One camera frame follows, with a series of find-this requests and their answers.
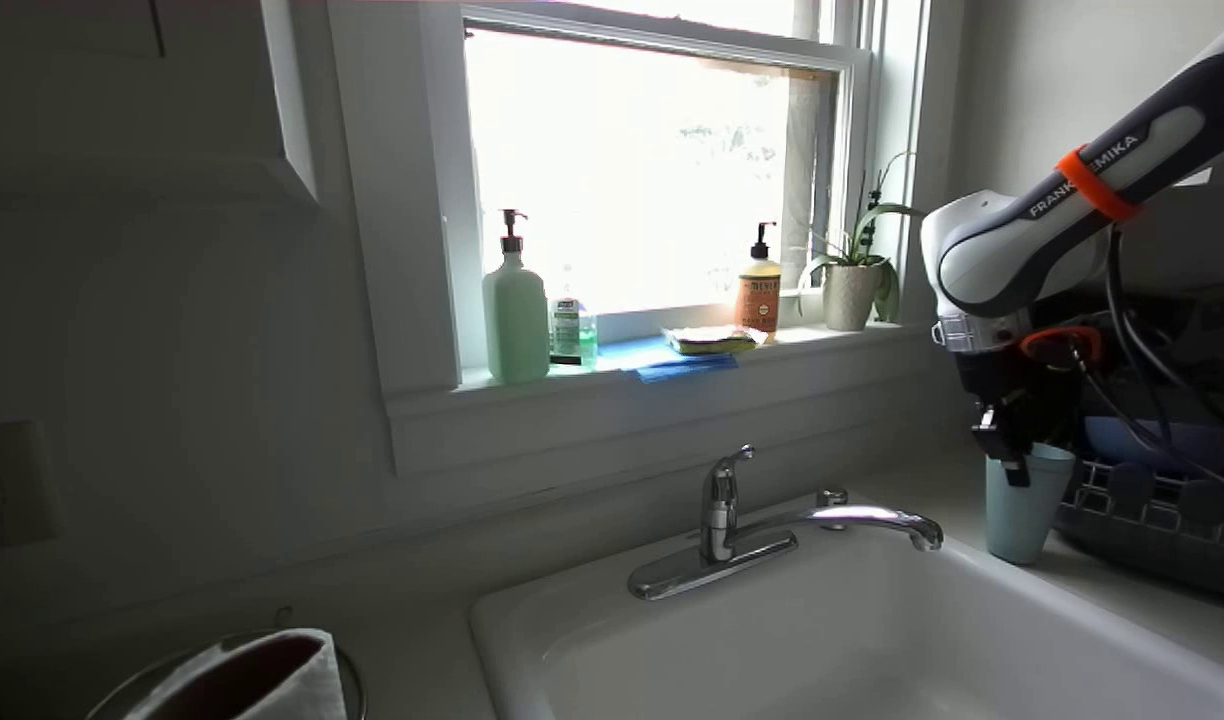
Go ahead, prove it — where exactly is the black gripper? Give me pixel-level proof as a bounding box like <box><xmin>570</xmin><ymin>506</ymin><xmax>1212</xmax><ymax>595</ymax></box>
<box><xmin>965</xmin><ymin>350</ymin><xmax>1084</xmax><ymax>493</ymax></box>

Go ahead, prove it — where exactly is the teal plastic cup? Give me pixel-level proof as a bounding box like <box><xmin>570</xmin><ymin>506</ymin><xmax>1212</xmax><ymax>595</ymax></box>
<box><xmin>980</xmin><ymin>441</ymin><xmax>1078</xmax><ymax>493</ymax></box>
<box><xmin>985</xmin><ymin>474</ymin><xmax>1077</xmax><ymax>573</ymax></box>

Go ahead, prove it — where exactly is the white ceramic sink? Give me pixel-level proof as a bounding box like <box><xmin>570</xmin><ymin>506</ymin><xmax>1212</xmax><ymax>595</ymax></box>
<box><xmin>468</xmin><ymin>513</ymin><xmax>1224</xmax><ymax>720</ymax></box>

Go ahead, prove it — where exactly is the blue bowl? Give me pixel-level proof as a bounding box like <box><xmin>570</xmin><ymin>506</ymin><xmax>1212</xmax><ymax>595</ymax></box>
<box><xmin>1078</xmin><ymin>413</ymin><xmax>1224</xmax><ymax>478</ymax></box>

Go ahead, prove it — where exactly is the orchid in white pot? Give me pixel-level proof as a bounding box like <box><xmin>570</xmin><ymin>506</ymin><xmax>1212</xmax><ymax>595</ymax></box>
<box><xmin>805</xmin><ymin>153</ymin><xmax>929</xmax><ymax>334</ymax></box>

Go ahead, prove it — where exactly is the black box appliance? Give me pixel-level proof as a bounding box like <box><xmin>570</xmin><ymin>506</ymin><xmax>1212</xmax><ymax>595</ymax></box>
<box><xmin>1077</xmin><ymin>282</ymin><xmax>1224</xmax><ymax>431</ymax></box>

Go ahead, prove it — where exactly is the chrome faucet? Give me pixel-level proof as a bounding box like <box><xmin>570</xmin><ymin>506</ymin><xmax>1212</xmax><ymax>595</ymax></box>
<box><xmin>623</xmin><ymin>441</ymin><xmax>946</xmax><ymax>604</ymax></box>

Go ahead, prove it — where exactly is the amber soap pump bottle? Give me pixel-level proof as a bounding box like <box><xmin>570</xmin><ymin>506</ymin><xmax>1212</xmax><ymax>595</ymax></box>
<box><xmin>730</xmin><ymin>217</ymin><xmax>787</xmax><ymax>334</ymax></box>

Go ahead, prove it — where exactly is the yellow sponge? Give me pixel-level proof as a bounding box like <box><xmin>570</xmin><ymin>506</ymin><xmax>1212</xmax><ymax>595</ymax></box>
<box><xmin>663</xmin><ymin>318</ymin><xmax>770</xmax><ymax>360</ymax></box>

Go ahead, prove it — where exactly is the blue cloth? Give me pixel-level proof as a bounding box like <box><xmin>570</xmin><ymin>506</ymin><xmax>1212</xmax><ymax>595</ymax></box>
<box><xmin>592</xmin><ymin>330</ymin><xmax>742</xmax><ymax>388</ymax></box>

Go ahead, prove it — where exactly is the white upper cabinet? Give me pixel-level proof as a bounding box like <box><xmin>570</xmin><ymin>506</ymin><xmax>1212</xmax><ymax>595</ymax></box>
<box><xmin>946</xmin><ymin>0</ymin><xmax>1224</xmax><ymax>204</ymax></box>

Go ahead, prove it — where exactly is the small green glass jar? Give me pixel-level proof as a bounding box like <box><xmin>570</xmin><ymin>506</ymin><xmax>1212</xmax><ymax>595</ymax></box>
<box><xmin>546</xmin><ymin>296</ymin><xmax>600</xmax><ymax>370</ymax></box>

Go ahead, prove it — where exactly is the white framed window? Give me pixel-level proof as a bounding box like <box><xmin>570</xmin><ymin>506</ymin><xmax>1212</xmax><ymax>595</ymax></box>
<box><xmin>324</xmin><ymin>0</ymin><xmax>937</xmax><ymax>404</ymax></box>

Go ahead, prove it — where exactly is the green soap pump bottle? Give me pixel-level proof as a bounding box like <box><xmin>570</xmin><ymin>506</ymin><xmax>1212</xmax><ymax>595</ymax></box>
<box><xmin>478</xmin><ymin>204</ymin><xmax>556</xmax><ymax>392</ymax></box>

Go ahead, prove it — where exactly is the orange cable connector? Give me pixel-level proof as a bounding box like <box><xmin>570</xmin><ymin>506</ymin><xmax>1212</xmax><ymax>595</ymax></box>
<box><xmin>1017</xmin><ymin>323</ymin><xmax>1106</xmax><ymax>370</ymax></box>

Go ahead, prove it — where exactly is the wire dish rack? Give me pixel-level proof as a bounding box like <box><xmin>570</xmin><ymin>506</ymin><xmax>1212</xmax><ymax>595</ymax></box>
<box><xmin>1051</xmin><ymin>450</ymin><xmax>1224</xmax><ymax>610</ymax></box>

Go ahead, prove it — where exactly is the orange velcro strap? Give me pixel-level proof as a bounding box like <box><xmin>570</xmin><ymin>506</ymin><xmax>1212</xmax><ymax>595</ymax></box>
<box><xmin>1051</xmin><ymin>144</ymin><xmax>1143</xmax><ymax>227</ymax></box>

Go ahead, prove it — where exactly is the white wall cabinet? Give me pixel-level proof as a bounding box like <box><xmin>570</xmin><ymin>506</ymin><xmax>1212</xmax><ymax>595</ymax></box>
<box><xmin>0</xmin><ymin>0</ymin><xmax>324</xmax><ymax>217</ymax></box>

